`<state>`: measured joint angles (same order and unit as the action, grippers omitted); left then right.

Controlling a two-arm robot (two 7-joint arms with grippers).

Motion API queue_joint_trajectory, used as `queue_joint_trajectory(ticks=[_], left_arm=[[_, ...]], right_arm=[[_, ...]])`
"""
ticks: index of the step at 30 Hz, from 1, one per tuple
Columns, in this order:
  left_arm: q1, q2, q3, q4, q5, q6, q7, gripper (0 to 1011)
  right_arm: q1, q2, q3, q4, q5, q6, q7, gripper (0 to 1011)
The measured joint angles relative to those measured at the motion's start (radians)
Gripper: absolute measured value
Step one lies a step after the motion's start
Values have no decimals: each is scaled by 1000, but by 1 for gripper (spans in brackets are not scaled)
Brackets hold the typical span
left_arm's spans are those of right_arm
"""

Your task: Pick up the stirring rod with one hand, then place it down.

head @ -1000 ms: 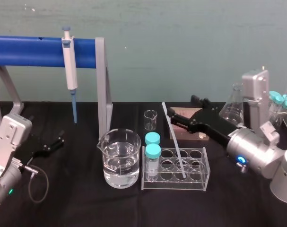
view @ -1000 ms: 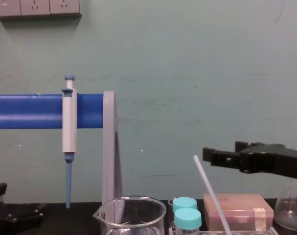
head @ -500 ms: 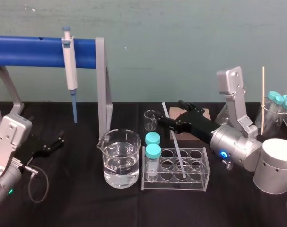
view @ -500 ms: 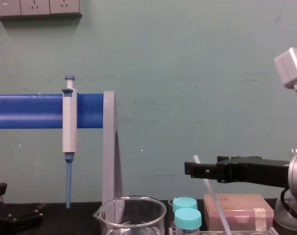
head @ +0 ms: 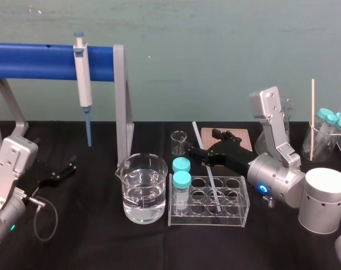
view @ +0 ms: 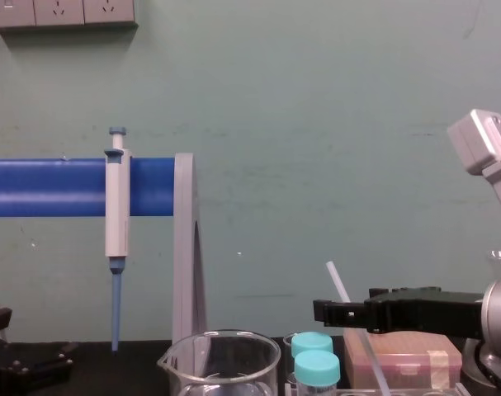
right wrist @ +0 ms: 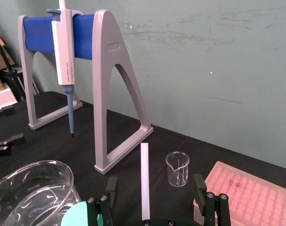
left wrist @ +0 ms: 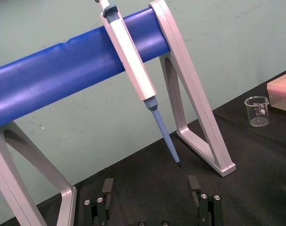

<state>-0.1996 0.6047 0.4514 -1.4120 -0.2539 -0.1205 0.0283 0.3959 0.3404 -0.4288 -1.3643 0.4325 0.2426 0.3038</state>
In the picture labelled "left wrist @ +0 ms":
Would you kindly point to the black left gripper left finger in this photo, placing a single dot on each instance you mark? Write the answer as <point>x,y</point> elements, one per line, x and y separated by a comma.
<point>102,212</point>

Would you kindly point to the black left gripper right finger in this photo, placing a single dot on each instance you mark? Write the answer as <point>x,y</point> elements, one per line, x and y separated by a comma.
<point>208,209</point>

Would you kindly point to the black table cloth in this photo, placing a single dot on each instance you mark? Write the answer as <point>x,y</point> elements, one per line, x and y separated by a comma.
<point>251,176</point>

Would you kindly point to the small clear glass beaker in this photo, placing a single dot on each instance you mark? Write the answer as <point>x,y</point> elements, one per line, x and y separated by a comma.
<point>257,110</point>

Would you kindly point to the translucent pipette tip box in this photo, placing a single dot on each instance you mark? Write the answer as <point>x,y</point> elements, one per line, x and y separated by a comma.
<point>283,94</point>

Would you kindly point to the grey pipette stand, blue bar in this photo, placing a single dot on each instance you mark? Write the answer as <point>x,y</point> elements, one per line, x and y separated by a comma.
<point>51,77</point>

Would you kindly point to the white and blue pipette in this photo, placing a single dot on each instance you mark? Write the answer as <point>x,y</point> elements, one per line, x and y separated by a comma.
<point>128,58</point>

